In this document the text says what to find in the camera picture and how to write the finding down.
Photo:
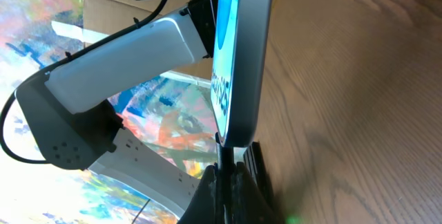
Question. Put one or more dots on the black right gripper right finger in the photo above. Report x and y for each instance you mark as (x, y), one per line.
(249, 206)

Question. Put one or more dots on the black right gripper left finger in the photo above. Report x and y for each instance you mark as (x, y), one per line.
(201, 209)

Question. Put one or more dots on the Galaxy S25 smartphone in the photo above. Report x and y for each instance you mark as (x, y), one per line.
(239, 56)

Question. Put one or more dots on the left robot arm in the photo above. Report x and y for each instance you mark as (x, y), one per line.
(67, 108)

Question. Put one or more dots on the brown cardboard box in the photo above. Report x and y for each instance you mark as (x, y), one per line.
(110, 16)

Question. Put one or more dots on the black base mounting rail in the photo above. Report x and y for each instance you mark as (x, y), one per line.
(254, 162)

